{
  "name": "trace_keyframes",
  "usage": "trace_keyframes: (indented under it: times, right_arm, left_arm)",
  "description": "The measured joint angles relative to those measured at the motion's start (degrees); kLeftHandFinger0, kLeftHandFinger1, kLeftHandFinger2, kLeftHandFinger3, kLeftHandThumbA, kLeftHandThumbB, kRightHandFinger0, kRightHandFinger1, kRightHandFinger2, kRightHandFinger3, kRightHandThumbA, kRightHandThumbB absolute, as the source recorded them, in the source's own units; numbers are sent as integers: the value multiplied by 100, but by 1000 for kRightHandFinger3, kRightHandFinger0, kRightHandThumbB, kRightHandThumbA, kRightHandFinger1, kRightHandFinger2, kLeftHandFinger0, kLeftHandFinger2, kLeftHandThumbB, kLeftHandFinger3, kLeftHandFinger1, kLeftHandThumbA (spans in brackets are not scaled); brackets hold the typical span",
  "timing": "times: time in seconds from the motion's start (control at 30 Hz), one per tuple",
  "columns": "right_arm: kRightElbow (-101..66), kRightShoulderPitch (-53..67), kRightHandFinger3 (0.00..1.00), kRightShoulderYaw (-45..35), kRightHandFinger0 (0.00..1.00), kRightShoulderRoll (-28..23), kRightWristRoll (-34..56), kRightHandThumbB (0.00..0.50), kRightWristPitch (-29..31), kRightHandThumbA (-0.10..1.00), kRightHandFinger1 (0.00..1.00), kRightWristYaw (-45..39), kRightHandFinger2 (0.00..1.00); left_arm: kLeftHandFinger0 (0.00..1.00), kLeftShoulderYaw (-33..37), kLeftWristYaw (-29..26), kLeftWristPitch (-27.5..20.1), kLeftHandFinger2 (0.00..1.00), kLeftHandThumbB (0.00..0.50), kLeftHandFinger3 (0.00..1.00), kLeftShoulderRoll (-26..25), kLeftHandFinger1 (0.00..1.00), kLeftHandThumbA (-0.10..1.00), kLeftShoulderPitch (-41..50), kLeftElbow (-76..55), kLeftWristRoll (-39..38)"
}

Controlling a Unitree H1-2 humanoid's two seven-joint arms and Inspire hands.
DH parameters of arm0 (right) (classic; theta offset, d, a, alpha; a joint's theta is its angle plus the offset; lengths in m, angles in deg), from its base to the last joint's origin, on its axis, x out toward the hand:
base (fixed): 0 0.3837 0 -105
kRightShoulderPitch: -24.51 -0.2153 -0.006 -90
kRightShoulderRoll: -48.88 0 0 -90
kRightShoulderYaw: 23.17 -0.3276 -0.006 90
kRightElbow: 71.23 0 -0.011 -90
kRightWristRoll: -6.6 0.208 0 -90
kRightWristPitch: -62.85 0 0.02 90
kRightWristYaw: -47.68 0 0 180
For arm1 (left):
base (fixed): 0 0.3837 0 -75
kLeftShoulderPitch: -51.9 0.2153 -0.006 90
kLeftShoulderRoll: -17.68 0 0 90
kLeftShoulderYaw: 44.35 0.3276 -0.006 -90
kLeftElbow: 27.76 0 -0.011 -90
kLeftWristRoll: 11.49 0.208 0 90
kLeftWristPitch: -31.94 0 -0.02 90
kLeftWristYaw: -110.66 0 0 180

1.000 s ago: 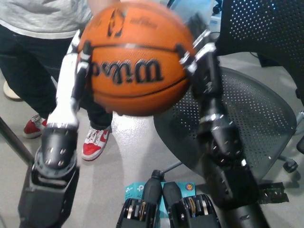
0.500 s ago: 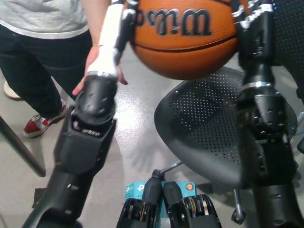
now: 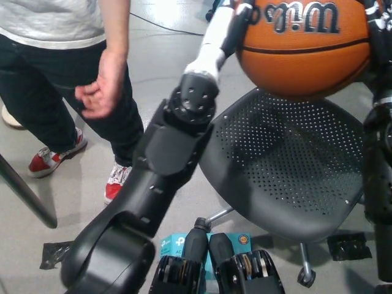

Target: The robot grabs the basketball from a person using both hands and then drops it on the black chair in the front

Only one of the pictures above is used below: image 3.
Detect person's bare hand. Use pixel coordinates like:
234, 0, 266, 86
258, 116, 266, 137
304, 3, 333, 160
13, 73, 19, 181
75, 50, 128, 120

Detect robot right white black hand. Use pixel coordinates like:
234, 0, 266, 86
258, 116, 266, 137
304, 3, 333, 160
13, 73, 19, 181
363, 0, 392, 107

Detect robot left white black hand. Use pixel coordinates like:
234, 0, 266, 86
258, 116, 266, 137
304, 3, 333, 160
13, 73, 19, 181
183, 0, 261, 88

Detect orange Wilson basketball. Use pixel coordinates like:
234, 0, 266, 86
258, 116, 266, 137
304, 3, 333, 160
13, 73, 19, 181
235, 0, 373, 99

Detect blue chair base with casters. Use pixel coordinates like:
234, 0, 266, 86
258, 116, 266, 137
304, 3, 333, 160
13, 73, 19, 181
205, 0, 222, 21

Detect person grey shirt black trousers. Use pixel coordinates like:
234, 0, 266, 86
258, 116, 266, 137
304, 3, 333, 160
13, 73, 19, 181
0, 0, 145, 168

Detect person's left red white sneaker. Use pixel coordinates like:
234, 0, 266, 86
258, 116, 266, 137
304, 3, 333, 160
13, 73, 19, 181
104, 162, 134, 205

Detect person's red white sneaker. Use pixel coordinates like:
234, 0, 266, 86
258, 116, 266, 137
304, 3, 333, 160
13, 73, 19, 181
27, 127, 88, 179
104, 162, 134, 205

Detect person's right red white sneaker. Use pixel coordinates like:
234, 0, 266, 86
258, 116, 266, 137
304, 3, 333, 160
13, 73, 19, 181
27, 127, 88, 179

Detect black perforated office chair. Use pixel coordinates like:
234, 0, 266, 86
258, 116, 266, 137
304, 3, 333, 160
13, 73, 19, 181
200, 87, 368, 289

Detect robot black legs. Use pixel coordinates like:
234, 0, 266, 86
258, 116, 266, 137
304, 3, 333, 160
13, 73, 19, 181
148, 217, 212, 294

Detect robot right black body block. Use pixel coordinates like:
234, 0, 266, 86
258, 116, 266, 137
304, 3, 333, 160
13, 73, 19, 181
209, 233, 286, 294

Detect white rounded floor object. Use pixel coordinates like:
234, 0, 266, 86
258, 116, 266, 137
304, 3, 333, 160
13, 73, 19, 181
1, 105, 27, 130

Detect black slanted table leg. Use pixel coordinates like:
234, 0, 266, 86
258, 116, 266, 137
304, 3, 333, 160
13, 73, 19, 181
0, 153, 59, 229

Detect teal TP-Link cardboard box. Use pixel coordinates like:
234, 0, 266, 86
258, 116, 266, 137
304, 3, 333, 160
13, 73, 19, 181
159, 232, 253, 281

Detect black floor tape patch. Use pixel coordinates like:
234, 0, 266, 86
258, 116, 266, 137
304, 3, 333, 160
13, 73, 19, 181
326, 232, 373, 262
39, 241, 74, 271

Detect black floor cable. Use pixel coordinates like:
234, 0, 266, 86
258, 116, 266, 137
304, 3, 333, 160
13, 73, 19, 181
129, 12, 205, 36

